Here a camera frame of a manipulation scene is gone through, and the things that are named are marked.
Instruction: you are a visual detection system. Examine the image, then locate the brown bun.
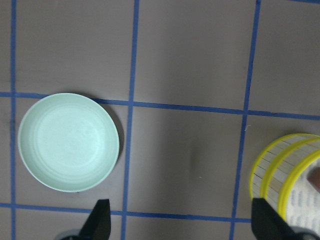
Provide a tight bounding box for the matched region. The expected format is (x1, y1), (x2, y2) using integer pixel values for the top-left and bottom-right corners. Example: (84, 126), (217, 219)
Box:
(307, 167), (320, 193)

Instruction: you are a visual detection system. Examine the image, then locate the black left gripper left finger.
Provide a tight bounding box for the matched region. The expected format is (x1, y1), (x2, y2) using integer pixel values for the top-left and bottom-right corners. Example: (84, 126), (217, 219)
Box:
(60, 199), (111, 240)

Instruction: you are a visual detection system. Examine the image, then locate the mint green plate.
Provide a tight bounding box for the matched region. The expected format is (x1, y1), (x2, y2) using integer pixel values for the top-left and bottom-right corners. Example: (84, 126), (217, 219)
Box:
(17, 93), (120, 193)

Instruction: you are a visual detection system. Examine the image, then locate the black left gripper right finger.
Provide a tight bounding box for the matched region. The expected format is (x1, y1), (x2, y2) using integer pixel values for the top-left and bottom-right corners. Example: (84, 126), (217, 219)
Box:
(251, 198), (320, 240)

